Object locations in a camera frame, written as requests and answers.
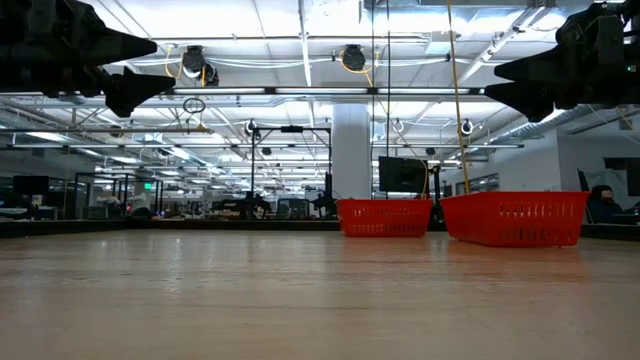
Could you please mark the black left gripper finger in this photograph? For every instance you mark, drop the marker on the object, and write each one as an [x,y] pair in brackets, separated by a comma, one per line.
[115,47]
[130,90]

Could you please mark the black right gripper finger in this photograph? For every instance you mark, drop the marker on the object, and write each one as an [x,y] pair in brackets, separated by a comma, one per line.
[530,97]
[540,67]

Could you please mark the black background robot arm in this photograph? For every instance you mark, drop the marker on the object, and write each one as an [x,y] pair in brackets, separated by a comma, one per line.
[327,202]
[250,205]

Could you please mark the red slotted plastic basket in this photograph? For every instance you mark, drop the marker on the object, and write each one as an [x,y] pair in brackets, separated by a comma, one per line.
[385,220]
[515,220]

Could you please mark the black stand pole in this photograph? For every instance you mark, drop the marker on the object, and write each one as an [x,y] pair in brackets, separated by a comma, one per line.
[436,185]

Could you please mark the person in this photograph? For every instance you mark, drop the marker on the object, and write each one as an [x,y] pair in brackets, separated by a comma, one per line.
[602,207]

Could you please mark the small black monitor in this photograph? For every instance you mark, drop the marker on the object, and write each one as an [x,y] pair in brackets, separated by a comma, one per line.
[30,185]

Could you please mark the long LED light bar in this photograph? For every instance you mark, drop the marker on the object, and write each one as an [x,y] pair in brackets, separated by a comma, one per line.
[320,91]

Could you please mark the white building column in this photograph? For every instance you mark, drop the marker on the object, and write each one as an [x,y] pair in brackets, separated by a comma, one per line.
[350,160]

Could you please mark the silver ventilation duct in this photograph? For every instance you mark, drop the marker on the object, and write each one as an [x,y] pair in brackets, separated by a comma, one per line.
[530,129]

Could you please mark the black metal station frame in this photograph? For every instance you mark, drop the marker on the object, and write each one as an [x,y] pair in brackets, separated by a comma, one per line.
[252,170]

